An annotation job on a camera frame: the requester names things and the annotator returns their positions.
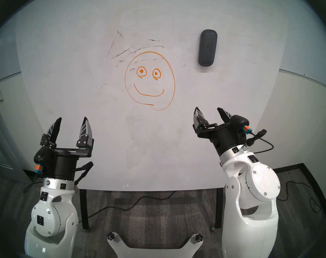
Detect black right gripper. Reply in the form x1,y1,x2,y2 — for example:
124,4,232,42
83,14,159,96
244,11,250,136
193,107,245,156

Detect looped black floor cable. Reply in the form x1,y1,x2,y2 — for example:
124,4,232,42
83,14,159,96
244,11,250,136
276,181,323,213

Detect dark grey whiteboard eraser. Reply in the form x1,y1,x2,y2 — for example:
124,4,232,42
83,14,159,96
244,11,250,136
198,29,218,67

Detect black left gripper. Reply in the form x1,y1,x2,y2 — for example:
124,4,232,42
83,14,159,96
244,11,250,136
40,117,94,180

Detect large white whiteboard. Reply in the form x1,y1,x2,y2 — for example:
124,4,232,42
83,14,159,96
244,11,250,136
15,0,285,192

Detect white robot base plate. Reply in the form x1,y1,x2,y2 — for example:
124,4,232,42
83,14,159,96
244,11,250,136
107,232,203,258

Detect black sleeved gripper cable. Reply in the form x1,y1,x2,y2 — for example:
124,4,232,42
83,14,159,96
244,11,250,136
74,161,94,186

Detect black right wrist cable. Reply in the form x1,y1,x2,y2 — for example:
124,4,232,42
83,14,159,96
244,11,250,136
242,129,275,154

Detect black table leg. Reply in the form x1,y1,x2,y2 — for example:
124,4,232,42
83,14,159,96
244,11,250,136
80,189,90,230
211,188,224,231

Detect thin black left wrist cable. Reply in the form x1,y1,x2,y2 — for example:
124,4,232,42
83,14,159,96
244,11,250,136
23,174,40,193

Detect wall glass board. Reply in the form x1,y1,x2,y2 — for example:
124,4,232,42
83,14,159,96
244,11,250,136
0,26,22,84
278,26,326,94

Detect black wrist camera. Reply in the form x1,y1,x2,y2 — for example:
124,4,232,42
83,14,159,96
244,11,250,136
230,115,252,138
34,147,54,176

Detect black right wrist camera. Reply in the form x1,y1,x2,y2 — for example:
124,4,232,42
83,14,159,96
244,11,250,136
230,115,252,138

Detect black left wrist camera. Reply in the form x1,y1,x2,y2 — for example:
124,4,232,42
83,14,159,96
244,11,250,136
34,147,54,176

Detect black floor cable under board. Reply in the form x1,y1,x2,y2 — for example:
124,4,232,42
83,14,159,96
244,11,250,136
88,190,177,219

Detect glass door with grey frame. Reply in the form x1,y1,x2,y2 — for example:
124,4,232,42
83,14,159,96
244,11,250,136
0,99,29,184

